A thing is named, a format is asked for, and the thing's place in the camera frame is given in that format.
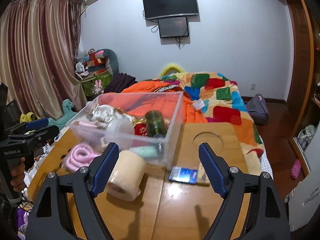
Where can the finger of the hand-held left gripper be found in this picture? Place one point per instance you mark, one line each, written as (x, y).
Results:
(40, 133)
(37, 123)

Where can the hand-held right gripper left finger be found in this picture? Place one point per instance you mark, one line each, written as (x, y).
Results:
(105, 170)

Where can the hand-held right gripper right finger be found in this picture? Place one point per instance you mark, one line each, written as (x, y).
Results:
(212, 170)

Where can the beige toilet paper roll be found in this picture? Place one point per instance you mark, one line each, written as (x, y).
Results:
(127, 170)

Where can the teal soft item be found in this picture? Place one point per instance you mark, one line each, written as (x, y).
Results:
(142, 152)

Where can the white round jar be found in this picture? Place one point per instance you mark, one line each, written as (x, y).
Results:
(121, 130)

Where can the red pouch with gold trim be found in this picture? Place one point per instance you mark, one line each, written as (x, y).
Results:
(141, 130)

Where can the white cloth pouch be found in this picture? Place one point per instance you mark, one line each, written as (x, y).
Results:
(105, 115)

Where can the dark green glass jar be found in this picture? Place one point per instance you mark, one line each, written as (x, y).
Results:
(155, 122)

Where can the clear plastic box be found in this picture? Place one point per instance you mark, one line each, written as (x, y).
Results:
(175, 110)

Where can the person's left hand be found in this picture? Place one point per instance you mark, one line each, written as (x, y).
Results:
(19, 177)

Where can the beige flat packet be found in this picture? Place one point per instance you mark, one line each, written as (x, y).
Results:
(203, 176)

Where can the blue foil packet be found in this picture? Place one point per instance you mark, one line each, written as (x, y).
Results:
(182, 175)

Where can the teal rocking horse toy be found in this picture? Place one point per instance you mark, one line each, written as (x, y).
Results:
(67, 110)

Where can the wooden desk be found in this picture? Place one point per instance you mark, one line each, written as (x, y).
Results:
(175, 205)

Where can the bed mattress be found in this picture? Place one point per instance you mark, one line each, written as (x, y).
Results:
(266, 165)

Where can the white fabric tag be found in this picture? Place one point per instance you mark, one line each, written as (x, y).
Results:
(199, 104)

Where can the pink-brown curtain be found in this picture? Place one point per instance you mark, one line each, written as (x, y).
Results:
(37, 55)

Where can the green gift box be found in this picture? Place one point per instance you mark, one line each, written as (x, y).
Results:
(95, 85)

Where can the small white fan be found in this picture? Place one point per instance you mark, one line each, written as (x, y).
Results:
(80, 68)

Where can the pink bunny doll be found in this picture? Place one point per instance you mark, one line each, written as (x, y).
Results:
(98, 87)

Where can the colourful patch blanket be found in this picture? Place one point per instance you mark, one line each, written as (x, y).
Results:
(225, 100)

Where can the grey backpack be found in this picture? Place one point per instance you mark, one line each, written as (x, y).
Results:
(257, 108)

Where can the pink clog shoe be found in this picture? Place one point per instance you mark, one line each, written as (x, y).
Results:
(295, 168)

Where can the stack of patchwork boxes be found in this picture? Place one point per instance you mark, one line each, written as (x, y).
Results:
(93, 61)

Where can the dark purple garment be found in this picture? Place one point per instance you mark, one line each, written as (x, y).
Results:
(120, 82)

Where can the orange puffer jacket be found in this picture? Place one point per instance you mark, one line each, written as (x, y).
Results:
(140, 87)

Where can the grey cushion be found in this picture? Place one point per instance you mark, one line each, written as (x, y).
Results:
(112, 60)

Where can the white sneaker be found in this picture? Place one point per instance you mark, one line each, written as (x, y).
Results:
(306, 135)

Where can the small wall monitor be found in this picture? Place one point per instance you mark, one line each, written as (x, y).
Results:
(173, 27)

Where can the black wall television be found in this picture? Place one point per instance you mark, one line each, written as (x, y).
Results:
(170, 3)

